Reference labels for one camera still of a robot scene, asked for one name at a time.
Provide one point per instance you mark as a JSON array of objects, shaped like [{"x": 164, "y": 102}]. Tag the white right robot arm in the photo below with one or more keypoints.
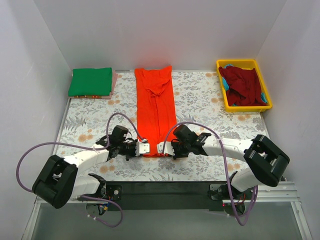
[{"x": 266, "y": 161}]

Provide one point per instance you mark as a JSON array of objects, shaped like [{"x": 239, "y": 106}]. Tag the folded pink t shirt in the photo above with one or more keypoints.
[{"x": 108, "y": 97}]

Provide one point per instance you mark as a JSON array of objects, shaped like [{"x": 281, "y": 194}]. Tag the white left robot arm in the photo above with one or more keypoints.
[{"x": 61, "y": 178}]

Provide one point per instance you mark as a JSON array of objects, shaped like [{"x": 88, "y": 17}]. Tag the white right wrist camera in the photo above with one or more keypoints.
[{"x": 165, "y": 148}]

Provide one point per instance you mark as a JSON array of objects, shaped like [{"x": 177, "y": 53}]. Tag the floral patterned table mat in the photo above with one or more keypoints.
[{"x": 198, "y": 101}]

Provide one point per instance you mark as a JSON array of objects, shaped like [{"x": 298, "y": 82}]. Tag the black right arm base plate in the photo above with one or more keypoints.
[{"x": 221, "y": 192}]

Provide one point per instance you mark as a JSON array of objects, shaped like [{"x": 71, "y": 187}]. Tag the yellow plastic bin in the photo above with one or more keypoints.
[{"x": 243, "y": 87}]

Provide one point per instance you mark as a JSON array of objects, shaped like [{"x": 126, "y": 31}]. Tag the dark red t shirt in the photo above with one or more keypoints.
[{"x": 243, "y": 86}]

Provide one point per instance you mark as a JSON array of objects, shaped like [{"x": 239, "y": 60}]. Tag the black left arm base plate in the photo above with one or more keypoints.
[{"x": 112, "y": 192}]

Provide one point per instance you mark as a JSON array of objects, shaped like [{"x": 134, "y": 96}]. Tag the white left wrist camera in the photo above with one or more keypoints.
[{"x": 142, "y": 147}]

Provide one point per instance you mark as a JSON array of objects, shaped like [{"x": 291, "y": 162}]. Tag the orange t shirt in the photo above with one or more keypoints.
[{"x": 156, "y": 112}]

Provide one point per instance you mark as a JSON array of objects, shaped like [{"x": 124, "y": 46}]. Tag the folded green t shirt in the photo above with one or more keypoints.
[{"x": 91, "y": 82}]

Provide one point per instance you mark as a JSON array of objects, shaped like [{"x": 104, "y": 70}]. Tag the aluminium frame rail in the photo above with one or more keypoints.
[{"x": 173, "y": 211}]

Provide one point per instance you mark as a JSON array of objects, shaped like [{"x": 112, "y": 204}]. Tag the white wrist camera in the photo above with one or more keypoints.
[
  {"x": 142, "y": 147},
  {"x": 165, "y": 148}
]

